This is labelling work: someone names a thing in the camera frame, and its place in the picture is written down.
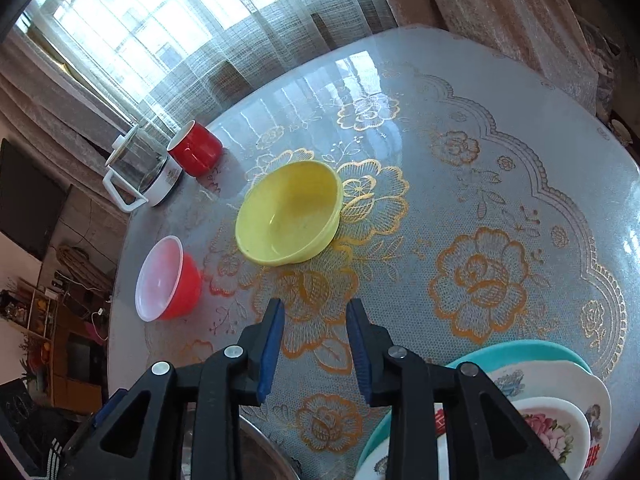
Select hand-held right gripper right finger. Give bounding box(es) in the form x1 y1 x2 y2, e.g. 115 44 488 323
346 298 571 480

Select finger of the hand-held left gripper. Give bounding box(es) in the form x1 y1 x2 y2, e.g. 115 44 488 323
92 387 128 428

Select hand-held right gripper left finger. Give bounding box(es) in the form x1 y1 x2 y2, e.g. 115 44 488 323
60 297 286 480

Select stainless steel bowl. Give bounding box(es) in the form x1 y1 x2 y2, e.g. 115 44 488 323
185 402 301 480

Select red plastic bowl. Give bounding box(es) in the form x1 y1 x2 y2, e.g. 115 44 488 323
135 236 203 322

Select yellow plastic bowl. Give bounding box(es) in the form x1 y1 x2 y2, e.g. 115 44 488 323
235 160 344 266

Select teal plastic plate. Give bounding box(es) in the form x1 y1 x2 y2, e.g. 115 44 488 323
357 340 593 480

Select large white plate red print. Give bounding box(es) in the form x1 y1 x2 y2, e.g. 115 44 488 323
367 360 612 480

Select white plate with rose print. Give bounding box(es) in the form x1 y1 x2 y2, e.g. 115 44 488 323
435 397 591 480

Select low wooden cabinet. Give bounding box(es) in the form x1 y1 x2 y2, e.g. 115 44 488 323
0 280 108 416

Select red mug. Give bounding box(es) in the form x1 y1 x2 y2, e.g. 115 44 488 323
166 121 224 178

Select black television screen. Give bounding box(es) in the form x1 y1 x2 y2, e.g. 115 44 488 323
0 139 68 261

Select glass kettle with white base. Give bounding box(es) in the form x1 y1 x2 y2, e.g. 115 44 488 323
102 125 182 211

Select beige patterned curtain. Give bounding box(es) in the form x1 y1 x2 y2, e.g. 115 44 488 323
0 25 141 221
365 0 601 111

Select white sheer curtain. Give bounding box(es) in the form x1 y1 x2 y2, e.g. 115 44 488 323
20 0 401 131

